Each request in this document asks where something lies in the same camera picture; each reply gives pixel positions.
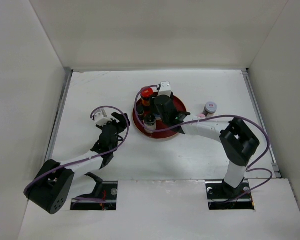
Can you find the black cap white bottle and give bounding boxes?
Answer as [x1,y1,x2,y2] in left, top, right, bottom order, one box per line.
[143,113,157,134]

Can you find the red lid sauce jar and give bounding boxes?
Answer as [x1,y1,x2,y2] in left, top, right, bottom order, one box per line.
[140,87,154,107]

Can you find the small dark spice bottle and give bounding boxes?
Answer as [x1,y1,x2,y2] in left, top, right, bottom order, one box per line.
[136,104,145,120]

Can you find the silver lid blue label bottle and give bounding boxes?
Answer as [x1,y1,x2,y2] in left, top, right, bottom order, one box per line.
[154,114,161,121]

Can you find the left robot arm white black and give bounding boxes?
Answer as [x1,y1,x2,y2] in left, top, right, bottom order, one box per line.
[23,110,131,215]

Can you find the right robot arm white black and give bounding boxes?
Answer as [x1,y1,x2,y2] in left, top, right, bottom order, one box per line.
[150,95,260,198]

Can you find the red round tray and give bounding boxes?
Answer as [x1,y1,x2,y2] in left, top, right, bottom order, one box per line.
[132,97,178,140]

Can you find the pink cap bottle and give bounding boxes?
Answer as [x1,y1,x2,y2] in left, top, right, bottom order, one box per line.
[197,113,206,119]

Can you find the red label grey lid jar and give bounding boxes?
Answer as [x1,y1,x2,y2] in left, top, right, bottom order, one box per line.
[202,101,218,118]

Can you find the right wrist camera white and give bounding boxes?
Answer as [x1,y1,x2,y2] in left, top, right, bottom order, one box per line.
[157,81,172,98]

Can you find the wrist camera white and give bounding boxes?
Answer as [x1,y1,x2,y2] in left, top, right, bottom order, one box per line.
[92,108,112,127]
[157,81,172,98]

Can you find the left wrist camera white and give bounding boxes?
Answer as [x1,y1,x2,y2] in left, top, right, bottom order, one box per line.
[92,108,112,127]

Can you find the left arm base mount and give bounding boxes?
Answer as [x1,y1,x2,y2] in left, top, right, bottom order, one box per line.
[70,172,119,211]

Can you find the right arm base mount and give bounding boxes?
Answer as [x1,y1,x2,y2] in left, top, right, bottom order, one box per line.
[205,180,255,211]

